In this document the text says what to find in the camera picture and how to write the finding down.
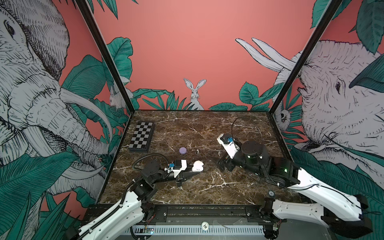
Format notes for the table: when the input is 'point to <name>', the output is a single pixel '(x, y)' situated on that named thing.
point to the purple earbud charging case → (182, 150)
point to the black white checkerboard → (141, 138)
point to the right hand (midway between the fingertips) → (216, 148)
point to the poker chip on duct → (205, 225)
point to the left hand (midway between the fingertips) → (197, 169)
